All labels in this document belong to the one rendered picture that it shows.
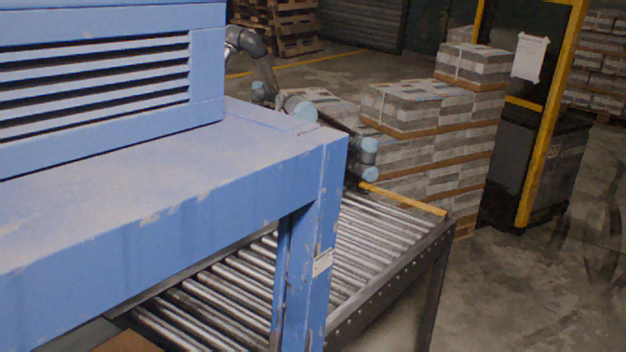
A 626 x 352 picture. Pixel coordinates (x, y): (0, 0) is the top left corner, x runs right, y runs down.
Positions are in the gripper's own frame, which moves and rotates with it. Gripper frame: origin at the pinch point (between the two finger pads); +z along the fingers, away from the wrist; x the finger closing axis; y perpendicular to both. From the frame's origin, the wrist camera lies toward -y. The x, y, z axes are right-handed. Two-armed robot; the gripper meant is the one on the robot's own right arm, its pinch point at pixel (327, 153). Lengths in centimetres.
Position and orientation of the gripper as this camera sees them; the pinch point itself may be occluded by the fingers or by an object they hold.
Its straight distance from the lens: 280.8
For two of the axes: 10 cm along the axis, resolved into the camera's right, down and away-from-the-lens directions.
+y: 1.0, -9.1, -4.0
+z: -5.8, -3.8, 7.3
